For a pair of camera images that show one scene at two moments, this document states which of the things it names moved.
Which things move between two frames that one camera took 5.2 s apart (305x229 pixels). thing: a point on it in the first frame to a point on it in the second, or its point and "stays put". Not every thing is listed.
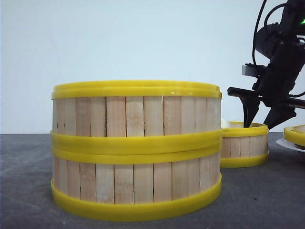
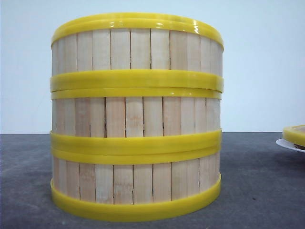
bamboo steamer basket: x=136 y=116 stays put
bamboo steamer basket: x=242 y=147 to x=137 y=53
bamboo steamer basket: x=129 y=183 stays put
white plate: x=287 y=143 stays put
